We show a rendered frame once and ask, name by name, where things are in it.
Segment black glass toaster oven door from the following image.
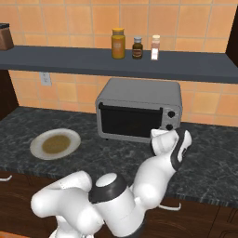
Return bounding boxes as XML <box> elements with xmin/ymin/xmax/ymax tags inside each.
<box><xmin>98</xmin><ymin>103</ymin><xmax>164</xmax><ymax>139</ymax></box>

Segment grey toaster oven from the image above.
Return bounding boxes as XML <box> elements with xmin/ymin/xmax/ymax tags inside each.
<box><xmin>95</xmin><ymin>77</ymin><xmax>184</xmax><ymax>144</ymax></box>

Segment dark brown bottle grey cap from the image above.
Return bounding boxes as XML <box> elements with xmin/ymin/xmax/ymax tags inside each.
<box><xmin>131</xmin><ymin>35</ymin><xmax>144</xmax><ymax>60</ymax></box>

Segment yellow jar with yellow lid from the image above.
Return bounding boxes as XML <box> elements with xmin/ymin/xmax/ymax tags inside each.
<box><xmin>111</xmin><ymin>27</ymin><xmax>126</xmax><ymax>60</ymax></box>

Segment pink and white shaker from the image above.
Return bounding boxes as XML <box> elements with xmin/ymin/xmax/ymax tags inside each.
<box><xmin>150</xmin><ymin>33</ymin><xmax>162</xmax><ymax>61</ymax></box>

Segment white plate with brown centre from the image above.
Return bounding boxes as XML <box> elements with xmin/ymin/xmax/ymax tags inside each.
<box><xmin>29</xmin><ymin>127</ymin><xmax>82</xmax><ymax>161</ymax></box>

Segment brown wooden base cupboards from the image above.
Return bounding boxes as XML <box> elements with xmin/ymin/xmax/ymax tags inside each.
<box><xmin>0</xmin><ymin>169</ymin><xmax>238</xmax><ymax>238</ymax></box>

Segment brown canister with dark lid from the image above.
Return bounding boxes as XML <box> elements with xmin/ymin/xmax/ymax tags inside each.
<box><xmin>0</xmin><ymin>22</ymin><xmax>15</xmax><ymax>52</ymax></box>

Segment dark grey wall shelf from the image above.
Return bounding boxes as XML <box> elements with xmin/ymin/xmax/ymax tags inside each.
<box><xmin>0</xmin><ymin>45</ymin><xmax>238</xmax><ymax>85</ymax></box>

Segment white wall socket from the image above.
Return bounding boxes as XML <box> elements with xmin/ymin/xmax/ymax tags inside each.
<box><xmin>39</xmin><ymin>71</ymin><xmax>53</xmax><ymax>87</ymax></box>

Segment dark brown wall cabinet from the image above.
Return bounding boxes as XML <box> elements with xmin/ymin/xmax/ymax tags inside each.
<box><xmin>225</xmin><ymin>0</ymin><xmax>238</xmax><ymax>68</ymax></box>

